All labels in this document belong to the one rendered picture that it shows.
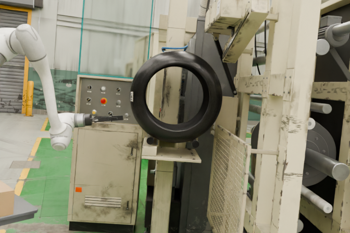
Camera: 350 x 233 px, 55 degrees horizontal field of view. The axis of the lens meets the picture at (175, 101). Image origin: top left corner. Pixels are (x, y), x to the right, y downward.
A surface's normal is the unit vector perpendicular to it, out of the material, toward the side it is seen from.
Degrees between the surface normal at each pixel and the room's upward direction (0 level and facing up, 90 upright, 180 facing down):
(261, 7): 72
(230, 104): 90
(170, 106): 90
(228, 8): 90
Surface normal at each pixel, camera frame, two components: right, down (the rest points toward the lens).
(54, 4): 0.30, 0.07
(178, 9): 0.05, 0.06
